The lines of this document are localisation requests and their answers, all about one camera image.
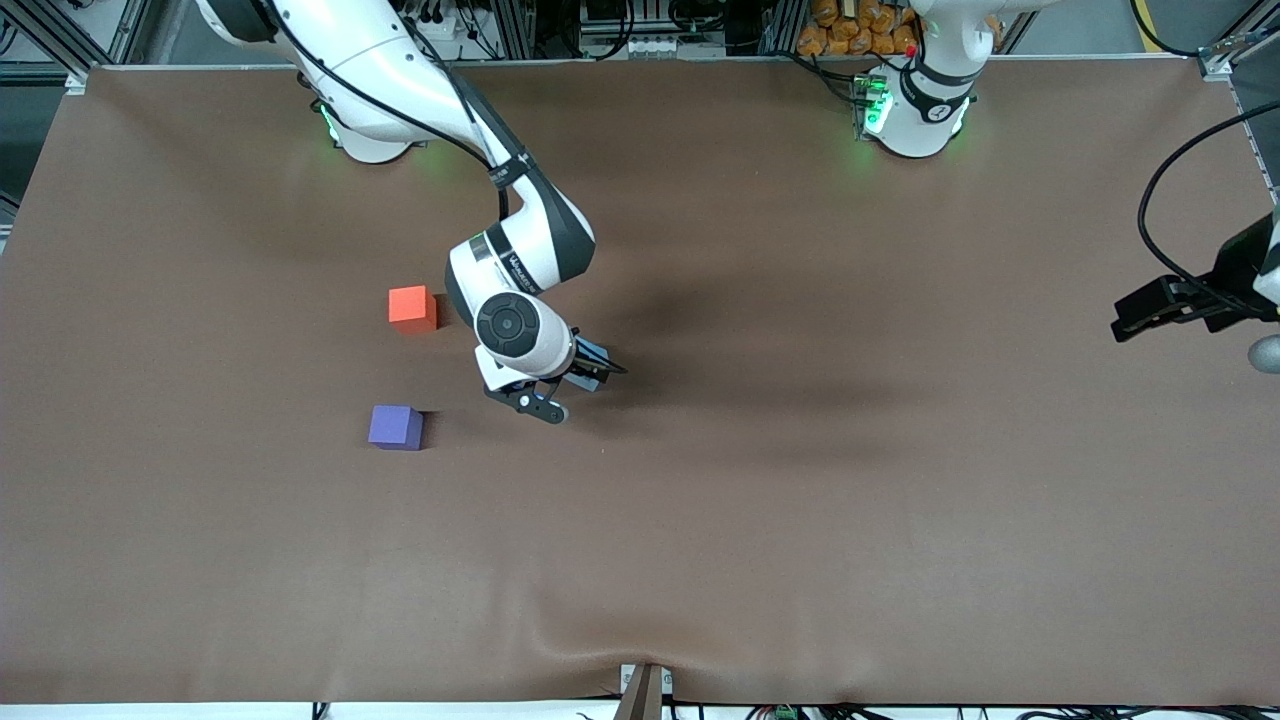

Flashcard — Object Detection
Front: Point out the brown table cloth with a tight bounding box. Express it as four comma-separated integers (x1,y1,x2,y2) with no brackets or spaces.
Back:
0,55,1280,706

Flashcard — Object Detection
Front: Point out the orange foam block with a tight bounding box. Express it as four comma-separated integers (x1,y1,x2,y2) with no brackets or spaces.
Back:
388,285,439,334

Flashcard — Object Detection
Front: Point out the aluminium frame profile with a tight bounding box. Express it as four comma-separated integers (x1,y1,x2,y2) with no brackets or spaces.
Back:
0,0,101,81

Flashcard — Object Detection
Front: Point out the purple foam block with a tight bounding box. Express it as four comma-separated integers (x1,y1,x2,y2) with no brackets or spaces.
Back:
367,404,425,452

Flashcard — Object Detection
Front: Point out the wooden strip with bracket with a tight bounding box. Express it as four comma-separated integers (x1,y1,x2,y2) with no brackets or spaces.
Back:
618,663,673,720

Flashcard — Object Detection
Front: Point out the orange mesh bag pile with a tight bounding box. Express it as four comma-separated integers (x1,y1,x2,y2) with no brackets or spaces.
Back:
797,0,919,58

